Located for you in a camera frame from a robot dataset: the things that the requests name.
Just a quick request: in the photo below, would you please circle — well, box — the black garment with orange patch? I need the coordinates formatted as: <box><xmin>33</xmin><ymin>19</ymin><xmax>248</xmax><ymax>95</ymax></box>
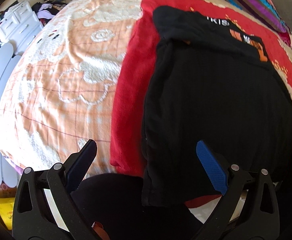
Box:
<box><xmin>72</xmin><ymin>6</ymin><xmax>292</xmax><ymax>239</ymax></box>

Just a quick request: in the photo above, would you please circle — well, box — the pile of clothes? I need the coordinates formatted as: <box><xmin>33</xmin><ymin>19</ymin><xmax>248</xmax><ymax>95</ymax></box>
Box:
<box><xmin>32</xmin><ymin>0</ymin><xmax>67</xmax><ymax>26</ymax></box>

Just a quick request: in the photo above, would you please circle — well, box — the red floral blanket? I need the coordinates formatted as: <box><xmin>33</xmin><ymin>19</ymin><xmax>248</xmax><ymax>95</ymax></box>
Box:
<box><xmin>109</xmin><ymin>0</ymin><xmax>292</xmax><ymax>209</ymax></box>

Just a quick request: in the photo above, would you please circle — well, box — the peach patterned blanket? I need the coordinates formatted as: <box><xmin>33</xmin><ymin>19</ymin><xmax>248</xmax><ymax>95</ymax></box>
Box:
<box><xmin>0</xmin><ymin>0</ymin><xmax>143</xmax><ymax>176</ymax></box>

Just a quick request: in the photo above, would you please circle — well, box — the white chest of drawers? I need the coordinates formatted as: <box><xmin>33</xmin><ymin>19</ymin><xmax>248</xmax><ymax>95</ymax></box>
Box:
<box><xmin>0</xmin><ymin>0</ymin><xmax>43</xmax><ymax>55</ymax></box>

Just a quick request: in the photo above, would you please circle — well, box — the striped blue purple pillow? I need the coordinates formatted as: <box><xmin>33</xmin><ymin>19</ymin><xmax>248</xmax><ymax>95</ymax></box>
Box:
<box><xmin>226</xmin><ymin>0</ymin><xmax>290</xmax><ymax>34</ymax></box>

